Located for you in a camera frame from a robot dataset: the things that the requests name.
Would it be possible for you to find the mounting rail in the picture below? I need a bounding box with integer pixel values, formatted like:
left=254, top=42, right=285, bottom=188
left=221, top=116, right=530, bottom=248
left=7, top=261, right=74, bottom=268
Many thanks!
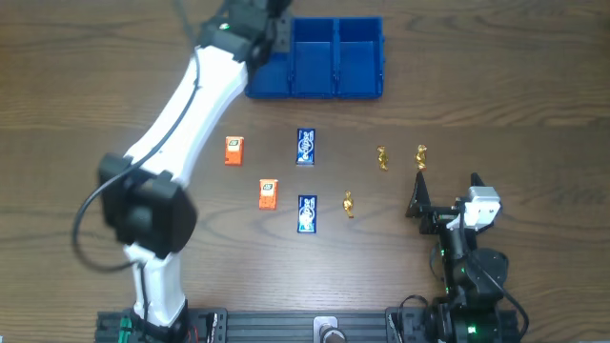
left=94, top=309, right=520, bottom=343

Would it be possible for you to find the blue candy pack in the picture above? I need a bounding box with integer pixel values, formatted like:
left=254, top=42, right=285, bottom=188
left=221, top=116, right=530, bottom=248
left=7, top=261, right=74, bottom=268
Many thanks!
left=296, top=193, right=318, bottom=234
left=295, top=127, right=316, bottom=167

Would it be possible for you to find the blue tray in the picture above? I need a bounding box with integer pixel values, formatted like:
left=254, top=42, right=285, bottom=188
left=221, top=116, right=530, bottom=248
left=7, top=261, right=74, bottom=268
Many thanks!
left=245, top=16, right=386, bottom=100

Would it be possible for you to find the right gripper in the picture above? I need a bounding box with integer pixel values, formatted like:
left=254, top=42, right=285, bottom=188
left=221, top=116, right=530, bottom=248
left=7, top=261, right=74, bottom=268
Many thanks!
left=405, top=170, right=487, bottom=235

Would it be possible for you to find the black cable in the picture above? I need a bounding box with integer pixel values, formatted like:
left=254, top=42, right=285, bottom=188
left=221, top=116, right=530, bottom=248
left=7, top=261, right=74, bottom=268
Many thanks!
left=430, top=240, right=530, bottom=340
left=71, top=159, right=144, bottom=275

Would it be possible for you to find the orange candy box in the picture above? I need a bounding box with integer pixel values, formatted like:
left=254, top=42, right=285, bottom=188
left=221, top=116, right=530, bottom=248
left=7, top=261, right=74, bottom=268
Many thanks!
left=224, top=135, right=245, bottom=167
left=258, top=178, right=279, bottom=212

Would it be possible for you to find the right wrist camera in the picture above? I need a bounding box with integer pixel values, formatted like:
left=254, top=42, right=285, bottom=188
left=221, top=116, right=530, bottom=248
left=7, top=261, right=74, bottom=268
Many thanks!
left=457, top=185, right=502, bottom=229

